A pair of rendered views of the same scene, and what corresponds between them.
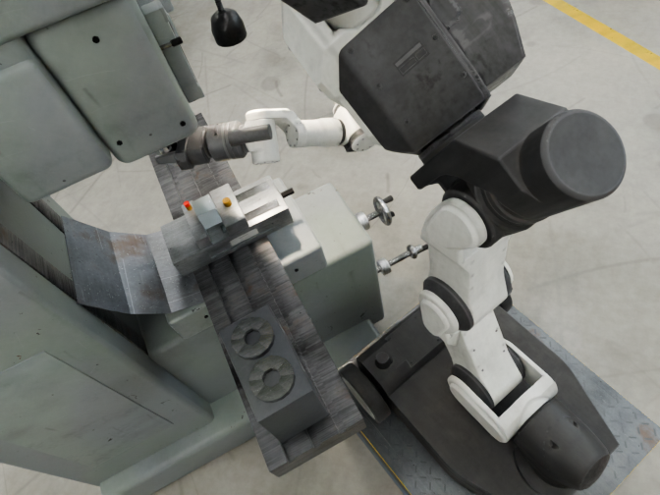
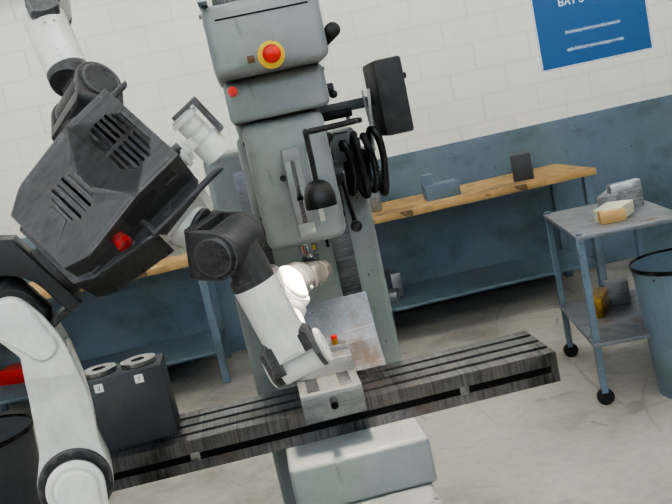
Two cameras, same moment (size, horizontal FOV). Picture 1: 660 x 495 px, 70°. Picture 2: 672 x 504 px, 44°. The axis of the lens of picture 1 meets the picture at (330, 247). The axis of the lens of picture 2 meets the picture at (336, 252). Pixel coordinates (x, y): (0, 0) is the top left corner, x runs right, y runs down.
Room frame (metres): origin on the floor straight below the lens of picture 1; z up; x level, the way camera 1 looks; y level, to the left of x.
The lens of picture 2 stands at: (1.29, -1.78, 1.61)
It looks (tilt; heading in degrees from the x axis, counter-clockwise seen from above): 9 degrees down; 98
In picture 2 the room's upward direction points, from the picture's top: 12 degrees counter-clockwise
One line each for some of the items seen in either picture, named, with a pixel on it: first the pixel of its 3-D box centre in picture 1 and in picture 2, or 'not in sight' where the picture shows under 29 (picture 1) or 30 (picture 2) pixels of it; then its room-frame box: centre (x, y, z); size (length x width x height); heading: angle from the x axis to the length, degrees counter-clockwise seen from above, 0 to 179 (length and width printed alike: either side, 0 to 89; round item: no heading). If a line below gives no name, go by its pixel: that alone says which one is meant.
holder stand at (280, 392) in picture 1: (274, 372); (127, 400); (0.41, 0.19, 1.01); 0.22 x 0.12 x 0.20; 14
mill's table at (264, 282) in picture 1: (231, 251); (317, 409); (0.87, 0.29, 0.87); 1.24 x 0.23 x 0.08; 13
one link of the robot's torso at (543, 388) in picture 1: (500, 386); not in sight; (0.32, -0.32, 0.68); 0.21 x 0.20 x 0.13; 24
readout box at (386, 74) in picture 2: not in sight; (389, 96); (1.19, 0.67, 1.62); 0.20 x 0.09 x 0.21; 103
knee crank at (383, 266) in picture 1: (402, 256); not in sight; (0.91, -0.25, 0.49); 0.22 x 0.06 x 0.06; 103
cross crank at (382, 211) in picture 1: (373, 215); not in sight; (1.04, -0.19, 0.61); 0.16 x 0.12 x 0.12; 103
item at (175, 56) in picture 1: (175, 55); (298, 191); (0.96, 0.19, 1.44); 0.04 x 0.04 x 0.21; 13
